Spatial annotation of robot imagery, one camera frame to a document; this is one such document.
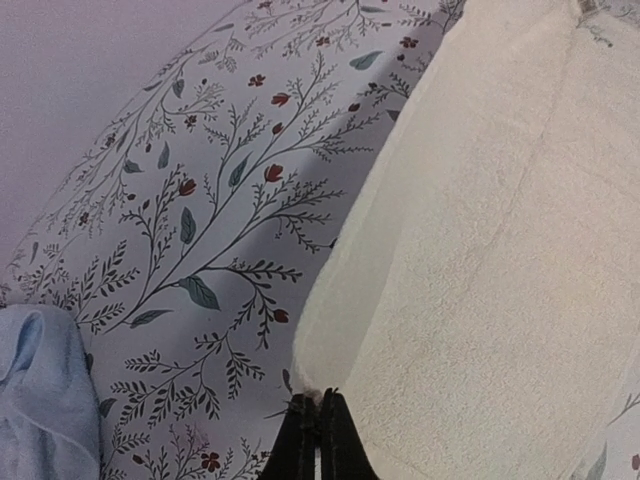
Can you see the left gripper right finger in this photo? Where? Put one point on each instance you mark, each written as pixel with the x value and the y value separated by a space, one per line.
pixel 342 453

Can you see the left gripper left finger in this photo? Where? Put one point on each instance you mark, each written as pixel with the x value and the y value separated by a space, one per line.
pixel 293 454

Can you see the cream white towel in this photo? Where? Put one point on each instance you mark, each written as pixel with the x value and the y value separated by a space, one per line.
pixel 480 309

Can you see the light blue crumpled cloth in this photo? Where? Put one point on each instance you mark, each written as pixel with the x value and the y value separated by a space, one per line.
pixel 50 424

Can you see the floral table cloth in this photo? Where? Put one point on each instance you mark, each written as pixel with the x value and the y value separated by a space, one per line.
pixel 186 242

